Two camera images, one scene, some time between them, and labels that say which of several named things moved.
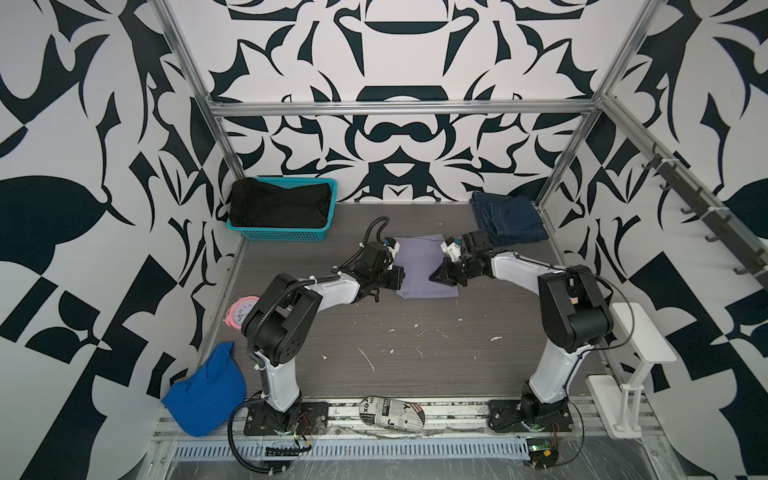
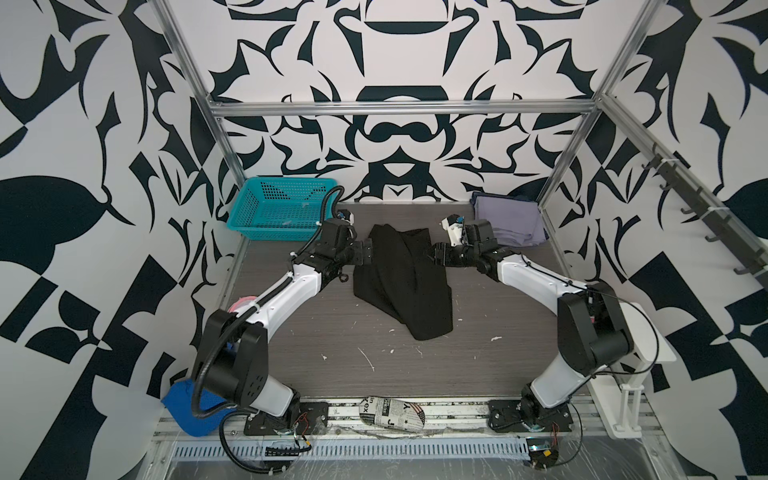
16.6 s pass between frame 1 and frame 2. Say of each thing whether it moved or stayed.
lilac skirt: moved
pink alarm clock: stayed
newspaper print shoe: stayed
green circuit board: stayed
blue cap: stayed
